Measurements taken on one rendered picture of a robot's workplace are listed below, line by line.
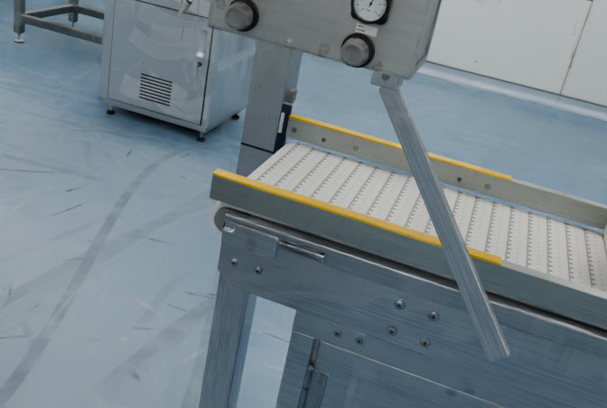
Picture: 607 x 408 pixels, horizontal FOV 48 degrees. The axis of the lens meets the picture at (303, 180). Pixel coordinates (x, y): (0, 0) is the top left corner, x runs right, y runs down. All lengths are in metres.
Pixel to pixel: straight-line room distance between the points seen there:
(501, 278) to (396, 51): 0.27
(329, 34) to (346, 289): 0.30
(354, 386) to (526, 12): 5.02
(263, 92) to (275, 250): 0.33
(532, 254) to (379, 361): 0.23
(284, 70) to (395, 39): 0.41
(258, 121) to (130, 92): 2.49
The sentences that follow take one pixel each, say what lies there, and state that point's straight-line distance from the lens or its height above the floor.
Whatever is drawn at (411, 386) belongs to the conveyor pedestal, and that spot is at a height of 0.72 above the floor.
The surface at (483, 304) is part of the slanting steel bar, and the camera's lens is 0.67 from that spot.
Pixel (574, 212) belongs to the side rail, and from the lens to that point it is 1.03.
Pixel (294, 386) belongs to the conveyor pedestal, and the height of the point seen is 0.66.
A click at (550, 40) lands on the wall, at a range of 5.82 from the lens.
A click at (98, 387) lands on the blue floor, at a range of 1.92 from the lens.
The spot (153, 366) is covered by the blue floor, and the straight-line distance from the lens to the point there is 1.98.
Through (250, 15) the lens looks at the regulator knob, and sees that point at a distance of 0.70.
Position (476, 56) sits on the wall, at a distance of 5.85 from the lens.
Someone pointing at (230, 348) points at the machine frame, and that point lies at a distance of 1.29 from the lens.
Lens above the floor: 1.28
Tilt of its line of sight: 23 degrees down
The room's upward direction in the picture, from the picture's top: 11 degrees clockwise
